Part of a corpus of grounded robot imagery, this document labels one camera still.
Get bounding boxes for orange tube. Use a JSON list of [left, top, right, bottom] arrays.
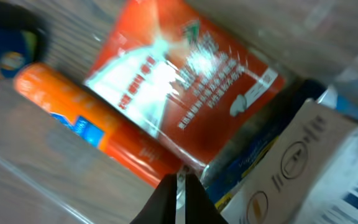
[[14, 63, 183, 187]]

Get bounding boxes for blue VapoDrops box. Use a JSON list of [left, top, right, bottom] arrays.
[[206, 80, 358, 211]]

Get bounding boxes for clear plastic container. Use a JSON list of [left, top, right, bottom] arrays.
[[0, 0, 358, 223]]

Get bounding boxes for red Haleon box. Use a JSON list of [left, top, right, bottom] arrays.
[[85, 0, 285, 169]]

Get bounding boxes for white medicine box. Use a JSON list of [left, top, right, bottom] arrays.
[[222, 100, 358, 224]]

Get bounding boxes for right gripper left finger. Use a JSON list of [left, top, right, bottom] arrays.
[[130, 174, 177, 224]]

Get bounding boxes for dark bottle white cap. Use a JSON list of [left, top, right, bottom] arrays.
[[0, 1, 48, 79]]

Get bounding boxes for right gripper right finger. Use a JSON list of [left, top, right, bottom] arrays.
[[185, 174, 227, 224]]

